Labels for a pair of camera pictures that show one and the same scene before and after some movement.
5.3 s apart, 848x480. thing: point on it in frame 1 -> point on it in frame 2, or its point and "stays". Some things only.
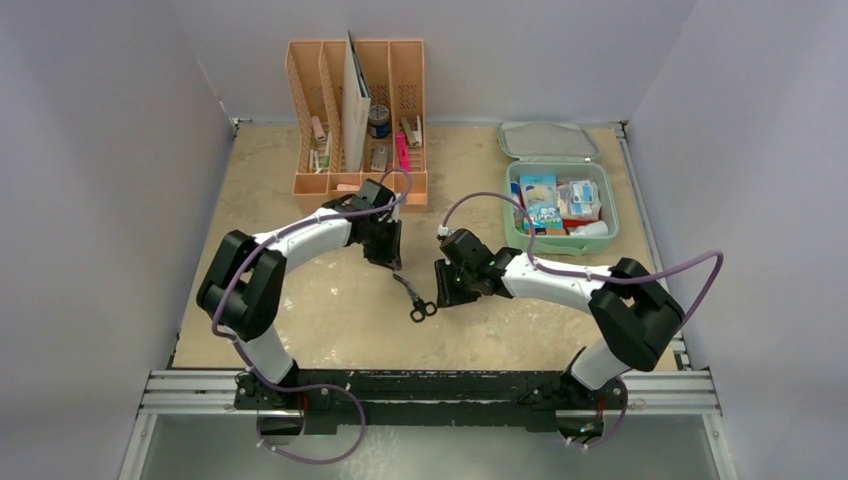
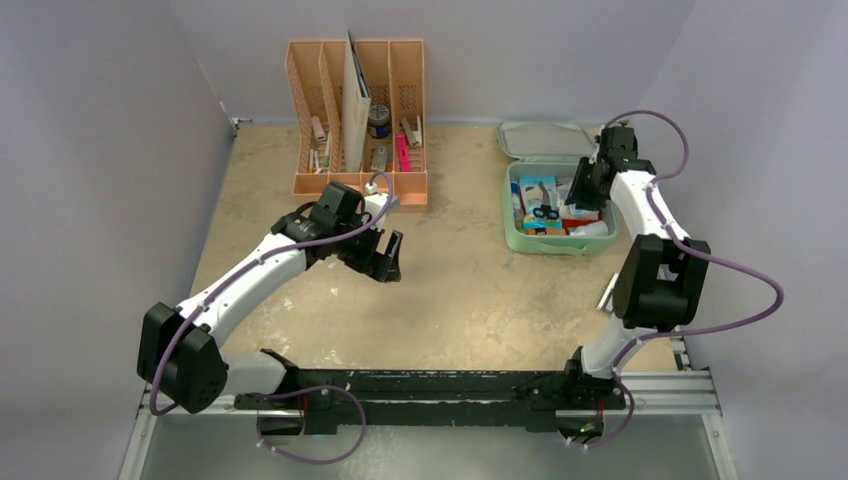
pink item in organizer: [403, 150] stays
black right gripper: [452, 285] -> [582, 188]
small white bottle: [594, 228] stays
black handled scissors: [421, 308] -> [545, 209]
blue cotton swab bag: [540, 196] stays
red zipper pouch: [577, 222] stays
